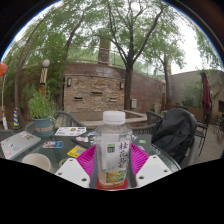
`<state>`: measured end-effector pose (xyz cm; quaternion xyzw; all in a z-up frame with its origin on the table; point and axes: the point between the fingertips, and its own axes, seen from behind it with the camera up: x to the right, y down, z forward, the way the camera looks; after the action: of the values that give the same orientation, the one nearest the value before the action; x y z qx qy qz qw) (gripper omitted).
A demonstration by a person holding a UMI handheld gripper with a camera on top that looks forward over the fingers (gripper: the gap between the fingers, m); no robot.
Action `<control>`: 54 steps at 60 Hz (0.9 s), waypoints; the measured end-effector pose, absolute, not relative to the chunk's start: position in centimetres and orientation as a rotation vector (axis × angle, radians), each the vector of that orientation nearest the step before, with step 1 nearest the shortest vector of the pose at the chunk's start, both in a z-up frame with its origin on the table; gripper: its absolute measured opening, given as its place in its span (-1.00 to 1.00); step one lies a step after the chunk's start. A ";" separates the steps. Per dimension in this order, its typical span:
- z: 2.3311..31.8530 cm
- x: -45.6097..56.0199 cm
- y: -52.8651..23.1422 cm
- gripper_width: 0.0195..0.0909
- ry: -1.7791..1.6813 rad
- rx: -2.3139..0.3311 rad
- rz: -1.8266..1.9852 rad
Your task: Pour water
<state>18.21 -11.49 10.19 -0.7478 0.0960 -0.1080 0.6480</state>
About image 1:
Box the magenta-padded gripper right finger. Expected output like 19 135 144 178
129 143 173 188

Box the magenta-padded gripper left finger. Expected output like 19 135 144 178
54 144 98 189

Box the clear white-capped drink bottle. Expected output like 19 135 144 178
93 110 133 190

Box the yellow card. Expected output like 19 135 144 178
66 144 88 159

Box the flat round red coaster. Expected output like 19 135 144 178
95 176 129 191

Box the dark laptop with stickers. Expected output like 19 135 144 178
71 131 153 151

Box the blue card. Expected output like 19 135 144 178
42 140 64 149

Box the white ribbed mug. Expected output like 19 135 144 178
21 152 53 173

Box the black jacket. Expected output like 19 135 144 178
151 107 198 164

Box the silver laptop with stickers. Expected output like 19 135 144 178
0 130 42 160

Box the black metal chair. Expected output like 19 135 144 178
194 113 212 156

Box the green plant in blue pot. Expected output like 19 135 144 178
27 88 59 138

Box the yellow blue striped cone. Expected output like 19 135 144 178
12 107 21 128

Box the dark-trunked tree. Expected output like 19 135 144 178
86 0 188 111

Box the closed maroon patio umbrella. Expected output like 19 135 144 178
200 69 213 116

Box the orange patio umbrella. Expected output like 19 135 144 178
0 62 9 131

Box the wooden globe-topped lamp post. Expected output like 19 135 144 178
38 59 51 98

